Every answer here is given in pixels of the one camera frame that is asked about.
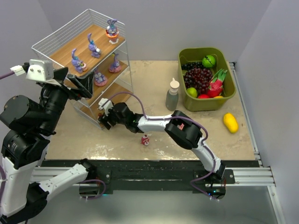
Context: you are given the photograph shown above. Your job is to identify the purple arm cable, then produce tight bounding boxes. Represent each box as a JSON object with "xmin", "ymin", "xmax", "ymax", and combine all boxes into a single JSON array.
[
  {"xmin": 0, "ymin": 71, "xmax": 14, "ymax": 206},
  {"xmin": 105, "ymin": 91, "xmax": 215, "ymax": 201}
]

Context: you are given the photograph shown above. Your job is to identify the green apple toy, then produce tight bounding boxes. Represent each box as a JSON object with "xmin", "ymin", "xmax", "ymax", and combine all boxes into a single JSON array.
[{"xmin": 186, "ymin": 87, "xmax": 198, "ymax": 98}]

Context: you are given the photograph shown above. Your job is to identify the spray bottle white cap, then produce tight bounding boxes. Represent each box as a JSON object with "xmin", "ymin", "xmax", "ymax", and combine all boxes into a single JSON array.
[{"xmin": 165, "ymin": 77, "xmax": 180, "ymax": 112}]

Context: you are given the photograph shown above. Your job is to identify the pink bear strawberry toy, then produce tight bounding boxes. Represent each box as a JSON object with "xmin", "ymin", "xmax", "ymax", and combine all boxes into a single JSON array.
[{"xmin": 141, "ymin": 134, "xmax": 149, "ymax": 146}]

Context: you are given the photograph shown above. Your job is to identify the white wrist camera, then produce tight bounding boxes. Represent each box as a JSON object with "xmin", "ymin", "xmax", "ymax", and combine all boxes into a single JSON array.
[
  {"xmin": 98, "ymin": 98, "xmax": 114, "ymax": 116},
  {"xmin": 10, "ymin": 59, "xmax": 54, "ymax": 84}
]

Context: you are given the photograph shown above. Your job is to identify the purple bunny pink donut toy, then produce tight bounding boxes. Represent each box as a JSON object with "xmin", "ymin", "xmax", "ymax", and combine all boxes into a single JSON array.
[{"xmin": 108, "ymin": 53, "xmax": 121, "ymax": 73}]

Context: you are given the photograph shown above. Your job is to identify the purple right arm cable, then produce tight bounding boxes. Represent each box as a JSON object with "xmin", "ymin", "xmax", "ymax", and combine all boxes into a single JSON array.
[{"xmin": 105, "ymin": 91, "xmax": 215, "ymax": 201}]

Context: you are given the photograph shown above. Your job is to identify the green plastic fruit bin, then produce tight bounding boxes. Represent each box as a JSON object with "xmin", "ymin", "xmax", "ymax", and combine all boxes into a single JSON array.
[{"xmin": 178, "ymin": 48, "xmax": 236, "ymax": 112}]

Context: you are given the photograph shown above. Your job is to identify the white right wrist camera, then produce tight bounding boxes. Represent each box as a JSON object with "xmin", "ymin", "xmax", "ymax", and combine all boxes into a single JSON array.
[{"xmin": 98, "ymin": 98, "xmax": 114, "ymax": 116}]

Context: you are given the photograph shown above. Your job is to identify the dark red grape bunch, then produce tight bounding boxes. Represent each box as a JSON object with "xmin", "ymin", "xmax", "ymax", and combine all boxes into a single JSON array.
[{"xmin": 183, "ymin": 68, "xmax": 214, "ymax": 95}]

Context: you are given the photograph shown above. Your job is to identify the small purple bunny toy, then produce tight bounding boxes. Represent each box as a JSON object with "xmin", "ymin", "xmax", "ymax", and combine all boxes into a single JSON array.
[{"xmin": 71, "ymin": 48, "xmax": 87, "ymax": 74}]

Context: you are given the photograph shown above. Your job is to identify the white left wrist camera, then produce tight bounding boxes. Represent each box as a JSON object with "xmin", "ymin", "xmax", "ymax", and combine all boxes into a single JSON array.
[{"xmin": 10, "ymin": 59, "xmax": 54, "ymax": 84}]

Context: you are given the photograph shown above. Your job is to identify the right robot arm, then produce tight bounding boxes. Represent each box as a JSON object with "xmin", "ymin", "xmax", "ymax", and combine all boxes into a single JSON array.
[{"xmin": 98, "ymin": 98, "xmax": 225, "ymax": 179}]

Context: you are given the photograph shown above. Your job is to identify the dark blue grape bunch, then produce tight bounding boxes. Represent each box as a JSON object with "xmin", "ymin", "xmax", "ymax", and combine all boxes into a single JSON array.
[{"xmin": 181, "ymin": 62, "xmax": 204, "ymax": 70}]

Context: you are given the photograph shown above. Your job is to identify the white wire wooden shelf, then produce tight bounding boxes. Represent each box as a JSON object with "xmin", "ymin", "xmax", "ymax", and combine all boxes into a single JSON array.
[{"xmin": 31, "ymin": 9, "xmax": 133, "ymax": 128}]

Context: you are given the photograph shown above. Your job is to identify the yellow mango toy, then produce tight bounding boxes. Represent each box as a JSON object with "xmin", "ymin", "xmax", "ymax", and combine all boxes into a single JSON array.
[{"xmin": 223, "ymin": 113, "xmax": 239, "ymax": 133}]

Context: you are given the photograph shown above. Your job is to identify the red apple toy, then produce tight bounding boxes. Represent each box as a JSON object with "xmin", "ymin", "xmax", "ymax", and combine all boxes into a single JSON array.
[{"xmin": 198, "ymin": 94, "xmax": 210, "ymax": 99}]

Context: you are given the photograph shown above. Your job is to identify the pink dragon fruit toy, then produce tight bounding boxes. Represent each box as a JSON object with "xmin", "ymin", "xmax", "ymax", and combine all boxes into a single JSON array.
[{"xmin": 207, "ymin": 69, "xmax": 227, "ymax": 98}]

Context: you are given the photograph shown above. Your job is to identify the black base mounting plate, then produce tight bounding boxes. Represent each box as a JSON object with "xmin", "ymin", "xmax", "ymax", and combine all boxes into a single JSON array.
[{"xmin": 31, "ymin": 159, "xmax": 268, "ymax": 199}]

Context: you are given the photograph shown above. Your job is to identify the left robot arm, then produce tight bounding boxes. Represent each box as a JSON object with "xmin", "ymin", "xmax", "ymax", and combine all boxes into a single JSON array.
[{"xmin": 0, "ymin": 65, "xmax": 96, "ymax": 224}]

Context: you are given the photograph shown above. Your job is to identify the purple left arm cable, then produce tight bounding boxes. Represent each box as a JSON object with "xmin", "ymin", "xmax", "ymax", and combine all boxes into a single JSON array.
[{"xmin": 0, "ymin": 71, "xmax": 14, "ymax": 206}]

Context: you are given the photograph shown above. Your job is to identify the purple bunny with tube toy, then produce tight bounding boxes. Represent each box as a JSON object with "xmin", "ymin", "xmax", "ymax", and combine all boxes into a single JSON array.
[{"xmin": 87, "ymin": 33, "xmax": 101, "ymax": 58}]

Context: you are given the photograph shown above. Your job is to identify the green round melon toy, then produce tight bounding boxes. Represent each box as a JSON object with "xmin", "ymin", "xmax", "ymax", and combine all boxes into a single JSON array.
[{"xmin": 202, "ymin": 55, "xmax": 216, "ymax": 68}]

